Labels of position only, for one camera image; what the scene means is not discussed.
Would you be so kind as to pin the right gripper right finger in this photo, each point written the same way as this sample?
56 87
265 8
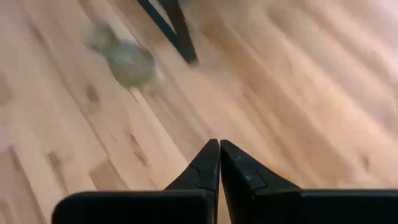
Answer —
245 186

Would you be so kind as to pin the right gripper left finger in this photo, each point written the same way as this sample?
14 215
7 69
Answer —
199 186

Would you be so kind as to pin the black perforated metal shelf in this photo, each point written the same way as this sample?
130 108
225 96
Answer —
180 34

